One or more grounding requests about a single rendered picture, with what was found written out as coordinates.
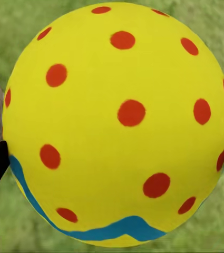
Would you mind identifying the easter egg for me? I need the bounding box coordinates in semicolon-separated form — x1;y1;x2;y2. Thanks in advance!
2;2;224;248

